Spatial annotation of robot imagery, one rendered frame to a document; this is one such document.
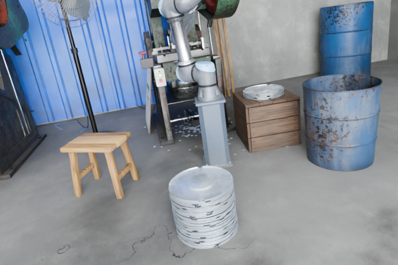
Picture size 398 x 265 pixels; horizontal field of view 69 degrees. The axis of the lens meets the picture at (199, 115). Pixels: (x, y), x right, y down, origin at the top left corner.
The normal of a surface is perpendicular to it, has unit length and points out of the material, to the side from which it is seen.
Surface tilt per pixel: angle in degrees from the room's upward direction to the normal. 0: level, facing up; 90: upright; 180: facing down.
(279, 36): 90
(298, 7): 90
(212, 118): 90
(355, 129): 92
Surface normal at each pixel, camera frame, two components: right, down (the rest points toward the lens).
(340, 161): -0.38, 0.36
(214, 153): 0.04, 0.30
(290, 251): -0.14, -0.94
